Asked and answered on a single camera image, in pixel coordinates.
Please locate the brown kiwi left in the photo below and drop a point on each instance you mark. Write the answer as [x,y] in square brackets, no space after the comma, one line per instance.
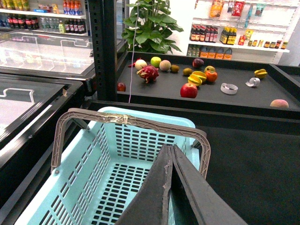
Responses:
[174,68]

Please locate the glass top freezer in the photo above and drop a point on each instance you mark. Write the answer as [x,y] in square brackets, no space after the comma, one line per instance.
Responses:
[50,55]

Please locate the pink dragon fruit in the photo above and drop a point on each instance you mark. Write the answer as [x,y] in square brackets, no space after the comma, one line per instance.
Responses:
[148,73]

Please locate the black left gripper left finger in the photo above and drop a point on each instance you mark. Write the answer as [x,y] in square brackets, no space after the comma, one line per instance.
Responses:
[151,204]

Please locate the small white tape roll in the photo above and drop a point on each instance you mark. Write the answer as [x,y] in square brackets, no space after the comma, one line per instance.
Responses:
[253,82]

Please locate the white condiment shelf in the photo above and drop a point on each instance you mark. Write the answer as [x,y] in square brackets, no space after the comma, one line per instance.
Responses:
[250,30]

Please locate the yellow starfruit behind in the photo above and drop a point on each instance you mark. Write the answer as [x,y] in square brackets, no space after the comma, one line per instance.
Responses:
[201,75]

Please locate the green red mango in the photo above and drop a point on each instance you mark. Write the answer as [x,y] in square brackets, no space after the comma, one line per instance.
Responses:
[209,68]

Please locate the black metal rack post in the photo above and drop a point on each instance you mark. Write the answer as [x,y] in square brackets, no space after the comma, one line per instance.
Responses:
[103,32]

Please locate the brown kiwi right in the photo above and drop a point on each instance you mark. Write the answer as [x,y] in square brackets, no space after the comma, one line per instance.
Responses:
[187,71]

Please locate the pale peach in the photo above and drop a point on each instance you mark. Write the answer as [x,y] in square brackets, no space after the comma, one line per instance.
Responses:
[281,103]

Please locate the yellow starfruit right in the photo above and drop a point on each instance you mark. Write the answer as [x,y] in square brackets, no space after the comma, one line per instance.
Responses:
[261,73]

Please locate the dark purple fruit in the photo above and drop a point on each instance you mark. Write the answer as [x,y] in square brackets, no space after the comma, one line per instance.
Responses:
[197,63]

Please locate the white round fruit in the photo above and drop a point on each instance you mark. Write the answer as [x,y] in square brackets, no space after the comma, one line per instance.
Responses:
[140,64]

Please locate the black fruit display tray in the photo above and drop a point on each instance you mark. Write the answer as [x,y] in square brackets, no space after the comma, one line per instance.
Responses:
[228,94]

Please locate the light blue plastic basket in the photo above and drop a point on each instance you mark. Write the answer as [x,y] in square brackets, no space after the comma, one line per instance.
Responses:
[93,184]

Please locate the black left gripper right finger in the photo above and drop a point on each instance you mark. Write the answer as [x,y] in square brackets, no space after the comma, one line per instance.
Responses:
[199,204]

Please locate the green apple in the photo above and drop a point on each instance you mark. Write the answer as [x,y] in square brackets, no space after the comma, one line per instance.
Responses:
[155,61]

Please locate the drinks shelf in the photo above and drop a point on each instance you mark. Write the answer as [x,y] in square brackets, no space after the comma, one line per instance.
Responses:
[50,16]

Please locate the green potted plant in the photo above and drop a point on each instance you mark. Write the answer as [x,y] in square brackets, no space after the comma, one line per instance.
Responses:
[149,26]

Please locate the yellow starfruit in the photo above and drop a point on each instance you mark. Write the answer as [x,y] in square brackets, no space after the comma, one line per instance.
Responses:
[201,75]
[261,73]
[194,79]

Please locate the yellow starfruit front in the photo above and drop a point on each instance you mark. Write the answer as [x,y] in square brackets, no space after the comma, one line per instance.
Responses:
[194,79]

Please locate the red apple on shelf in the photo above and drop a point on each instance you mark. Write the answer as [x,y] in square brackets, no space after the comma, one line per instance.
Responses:
[188,90]

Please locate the brown kiwi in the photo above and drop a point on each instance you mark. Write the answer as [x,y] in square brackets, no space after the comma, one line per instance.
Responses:
[187,71]
[174,68]

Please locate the small dark red apple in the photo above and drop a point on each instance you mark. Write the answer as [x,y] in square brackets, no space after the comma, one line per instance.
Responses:
[121,87]

